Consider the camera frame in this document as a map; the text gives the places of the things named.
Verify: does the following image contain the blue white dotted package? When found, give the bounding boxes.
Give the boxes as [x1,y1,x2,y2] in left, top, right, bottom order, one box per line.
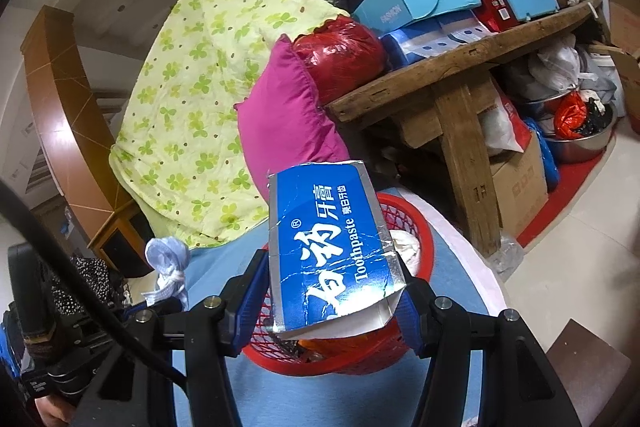
[381,9,494,71]

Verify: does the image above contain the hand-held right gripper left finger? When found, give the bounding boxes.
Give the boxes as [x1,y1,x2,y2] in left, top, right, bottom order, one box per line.
[75,248,274,427]

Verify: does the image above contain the flat cardboard pieces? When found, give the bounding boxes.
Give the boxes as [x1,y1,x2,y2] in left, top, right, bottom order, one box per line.
[601,0,640,134]

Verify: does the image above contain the blue plastic bag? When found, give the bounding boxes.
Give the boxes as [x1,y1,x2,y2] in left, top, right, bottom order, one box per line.
[522,117,562,194]

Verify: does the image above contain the red floor mat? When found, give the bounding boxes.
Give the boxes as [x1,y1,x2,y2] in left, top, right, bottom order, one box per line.
[515,142,617,249]

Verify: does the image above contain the white crumpled paper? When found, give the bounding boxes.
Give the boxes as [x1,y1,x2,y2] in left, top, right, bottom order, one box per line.
[387,229,424,274]

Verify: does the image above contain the steel basin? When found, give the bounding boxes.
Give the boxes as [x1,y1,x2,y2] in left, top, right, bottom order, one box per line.
[541,101,619,166]

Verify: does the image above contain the clear plastic bag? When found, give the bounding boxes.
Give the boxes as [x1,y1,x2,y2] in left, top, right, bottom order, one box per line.
[486,229,527,284]

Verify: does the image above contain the black plastic bag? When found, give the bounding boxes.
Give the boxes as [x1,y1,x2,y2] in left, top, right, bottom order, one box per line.
[581,96,617,138]

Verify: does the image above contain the orange red plastic bag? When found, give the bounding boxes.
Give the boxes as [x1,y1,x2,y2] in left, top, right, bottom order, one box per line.
[552,90,589,140]

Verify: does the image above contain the brown wooden cabinet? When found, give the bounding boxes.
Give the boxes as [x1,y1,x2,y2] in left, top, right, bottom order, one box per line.
[21,4,161,279]

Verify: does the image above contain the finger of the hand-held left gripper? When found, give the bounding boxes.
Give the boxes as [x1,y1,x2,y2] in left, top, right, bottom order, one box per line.
[117,296,185,317]

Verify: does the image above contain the blue toothpaste box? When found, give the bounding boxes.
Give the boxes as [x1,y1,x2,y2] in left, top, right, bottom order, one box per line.
[265,159,411,340]

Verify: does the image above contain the white red plastic bag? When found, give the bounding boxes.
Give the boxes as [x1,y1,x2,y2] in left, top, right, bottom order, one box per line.
[470,91,532,158]

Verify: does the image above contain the green floral quilt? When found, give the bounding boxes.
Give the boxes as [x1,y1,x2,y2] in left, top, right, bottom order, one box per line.
[109,0,351,249]

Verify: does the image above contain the light blue blanket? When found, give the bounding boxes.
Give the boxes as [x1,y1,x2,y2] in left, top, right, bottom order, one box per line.
[172,187,506,427]

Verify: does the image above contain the old wooden bench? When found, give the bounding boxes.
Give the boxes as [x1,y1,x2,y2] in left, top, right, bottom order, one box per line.
[325,0,604,259]

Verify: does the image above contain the brown wooden board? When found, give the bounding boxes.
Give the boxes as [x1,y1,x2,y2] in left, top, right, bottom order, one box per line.
[544,317,634,427]

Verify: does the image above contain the person's left hand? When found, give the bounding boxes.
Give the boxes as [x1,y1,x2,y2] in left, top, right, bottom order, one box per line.
[37,394,77,427]

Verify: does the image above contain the brown cardboard box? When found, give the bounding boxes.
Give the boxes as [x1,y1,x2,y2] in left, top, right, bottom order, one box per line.
[487,134,551,239]

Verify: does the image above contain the red mesh basket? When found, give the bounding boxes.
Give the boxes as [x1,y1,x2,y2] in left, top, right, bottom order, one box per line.
[240,194,437,378]

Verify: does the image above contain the magenta pillow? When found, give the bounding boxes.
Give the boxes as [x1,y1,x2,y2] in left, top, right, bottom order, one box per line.
[234,34,352,204]

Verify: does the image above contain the black cable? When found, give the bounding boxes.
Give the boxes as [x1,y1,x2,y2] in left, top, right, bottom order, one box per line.
[0,177,190,389]

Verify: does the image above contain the speckled black white garment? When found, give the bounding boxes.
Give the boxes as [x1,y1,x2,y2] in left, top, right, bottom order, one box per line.
[50,256,127,314]

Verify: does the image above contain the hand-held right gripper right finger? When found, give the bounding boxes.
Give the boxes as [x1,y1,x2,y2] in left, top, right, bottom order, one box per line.
[395,269,583,427]

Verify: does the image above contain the white bed sheet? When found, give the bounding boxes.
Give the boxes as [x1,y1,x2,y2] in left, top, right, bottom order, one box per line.
[400,192,508,319]

